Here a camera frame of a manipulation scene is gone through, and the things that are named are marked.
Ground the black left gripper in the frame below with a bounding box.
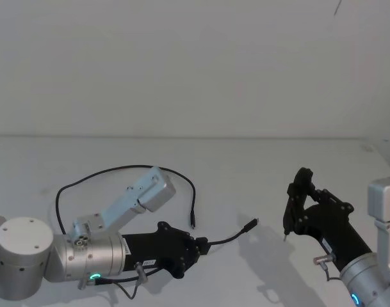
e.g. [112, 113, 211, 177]
[121, 220, 211, 278]

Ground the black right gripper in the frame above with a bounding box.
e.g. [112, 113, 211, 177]
[282, 167, 375, 273]

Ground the black cable with plugs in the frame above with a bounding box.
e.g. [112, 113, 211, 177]
[55, 164, 260, 248]

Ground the white table cloth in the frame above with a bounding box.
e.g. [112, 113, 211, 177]
[0, 136, 390, 307]

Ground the white curtain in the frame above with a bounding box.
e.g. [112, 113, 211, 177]
[0, 0, 390, 140]

